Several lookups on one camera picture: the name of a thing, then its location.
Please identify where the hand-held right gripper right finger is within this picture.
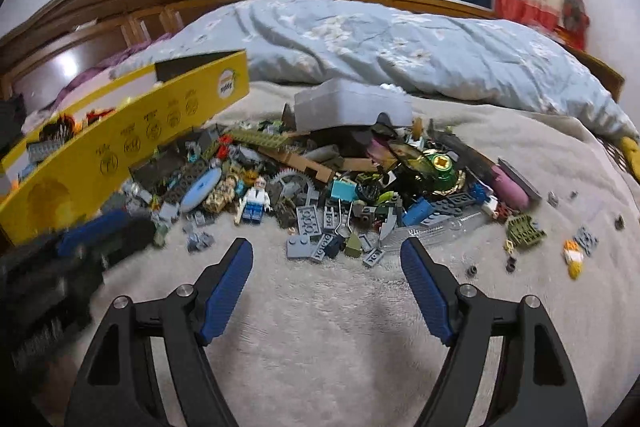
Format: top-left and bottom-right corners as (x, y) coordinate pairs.
(400, 237), (588, 427)

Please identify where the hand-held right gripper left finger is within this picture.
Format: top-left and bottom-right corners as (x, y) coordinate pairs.
(62, 237), (255, 427)

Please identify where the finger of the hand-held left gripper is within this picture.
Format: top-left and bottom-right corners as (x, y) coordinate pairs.
(56, 208), (157, 269)
(0, 241), (108, 310)

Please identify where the yellow cardboard box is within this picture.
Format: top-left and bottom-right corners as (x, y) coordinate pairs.
(0, 49), (251, 248)

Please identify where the pile of toy bricks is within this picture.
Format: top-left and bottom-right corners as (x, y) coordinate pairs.
(122, 114), (546, 269)

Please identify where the white blue toy minifigure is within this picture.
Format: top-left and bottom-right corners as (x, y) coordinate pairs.
(239, 177), (274, 226)

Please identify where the light blue toy disc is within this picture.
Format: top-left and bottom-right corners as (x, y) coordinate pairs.
(179, 169), (224, 213)

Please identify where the heap of colourful plastic toys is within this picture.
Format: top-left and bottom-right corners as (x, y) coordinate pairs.
(25, 106), (120, 160)

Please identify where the olive green toy plate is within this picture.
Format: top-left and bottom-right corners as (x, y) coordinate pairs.
(505, 214), (547, 251)

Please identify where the green gold round spinner toy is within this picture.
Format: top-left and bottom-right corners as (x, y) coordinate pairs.
(415, 149), (469, 196)

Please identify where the pink toy piece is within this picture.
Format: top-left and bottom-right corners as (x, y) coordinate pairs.
(490, 164), (532, 210)

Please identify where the tan long toy plate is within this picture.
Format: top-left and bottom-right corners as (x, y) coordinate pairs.
(257, 147), (335, 184)

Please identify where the orange white toy piece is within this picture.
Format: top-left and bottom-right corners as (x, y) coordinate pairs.
(562, 239), (586, 281)

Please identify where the purple pillow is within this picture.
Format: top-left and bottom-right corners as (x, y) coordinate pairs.
(50, 33), (175, 110)

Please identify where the small grey studded plate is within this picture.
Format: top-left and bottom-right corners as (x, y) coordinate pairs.
(573, 227), (600, 256)

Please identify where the grey plastic box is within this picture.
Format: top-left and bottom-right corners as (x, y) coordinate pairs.
(294, 78), (414, 131)

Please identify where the brown wooden headboard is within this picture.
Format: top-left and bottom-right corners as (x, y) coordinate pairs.
(0, 0), (254, 100)

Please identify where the yellow plush toy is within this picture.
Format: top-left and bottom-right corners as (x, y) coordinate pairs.
(617, 136), (640, 182)

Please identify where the light blue floral duvet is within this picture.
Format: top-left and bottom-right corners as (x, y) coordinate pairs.
(111, 0), (640, 142)

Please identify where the red standing fan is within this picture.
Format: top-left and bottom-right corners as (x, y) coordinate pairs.
(561, 0), (592, 51)

